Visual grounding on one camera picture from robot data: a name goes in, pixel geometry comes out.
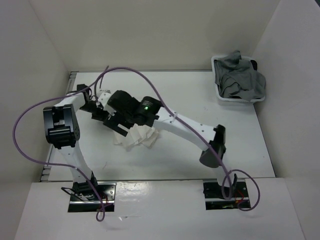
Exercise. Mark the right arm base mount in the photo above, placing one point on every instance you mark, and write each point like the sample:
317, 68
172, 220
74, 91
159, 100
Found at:
215, 201

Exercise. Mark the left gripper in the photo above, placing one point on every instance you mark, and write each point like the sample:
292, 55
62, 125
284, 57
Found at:
101, 115

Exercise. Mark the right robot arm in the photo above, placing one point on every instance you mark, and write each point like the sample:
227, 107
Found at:
127, 117

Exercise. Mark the white pleated skirt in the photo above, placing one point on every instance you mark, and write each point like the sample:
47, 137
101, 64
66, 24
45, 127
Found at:
136, 136

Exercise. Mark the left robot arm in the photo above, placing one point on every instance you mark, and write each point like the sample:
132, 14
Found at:
62, 130

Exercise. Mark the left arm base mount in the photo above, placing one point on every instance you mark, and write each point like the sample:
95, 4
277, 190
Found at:
89, 202

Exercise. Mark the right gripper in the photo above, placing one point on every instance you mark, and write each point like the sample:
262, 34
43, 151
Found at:
113, 121

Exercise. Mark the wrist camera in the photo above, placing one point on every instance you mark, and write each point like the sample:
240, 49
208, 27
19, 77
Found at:
104, 94
106, 107

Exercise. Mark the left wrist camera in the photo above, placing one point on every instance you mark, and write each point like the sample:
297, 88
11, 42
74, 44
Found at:
104, 94

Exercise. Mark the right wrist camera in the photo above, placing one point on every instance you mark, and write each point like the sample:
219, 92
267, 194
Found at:
106, 107

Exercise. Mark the grey skirt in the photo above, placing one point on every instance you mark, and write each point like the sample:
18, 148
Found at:
238, 77

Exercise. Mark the white laundry basket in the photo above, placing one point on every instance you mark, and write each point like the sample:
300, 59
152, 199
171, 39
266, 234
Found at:
229, 101

